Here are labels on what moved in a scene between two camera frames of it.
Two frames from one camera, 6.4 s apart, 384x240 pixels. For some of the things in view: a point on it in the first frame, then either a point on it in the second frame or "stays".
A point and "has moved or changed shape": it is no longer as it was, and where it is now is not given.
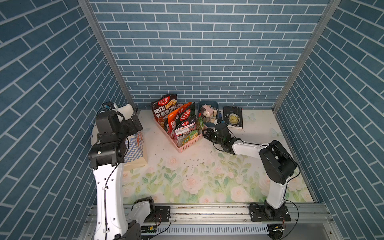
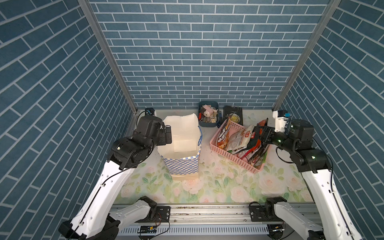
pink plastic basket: x=182 y=148 → x=234 y=126
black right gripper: x=208 y=135 → x=267 y=132
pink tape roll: x=208 y=111 stays
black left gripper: x=132 y=128 → x=161 y=131
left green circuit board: x=148 y=229 stays
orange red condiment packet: x=172 y=117 → x=262 y=123
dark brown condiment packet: x=161 y=106 has moved or changed shape
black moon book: x=233 y=116 stays
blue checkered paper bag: x=136 y=155 has moved or changed shape
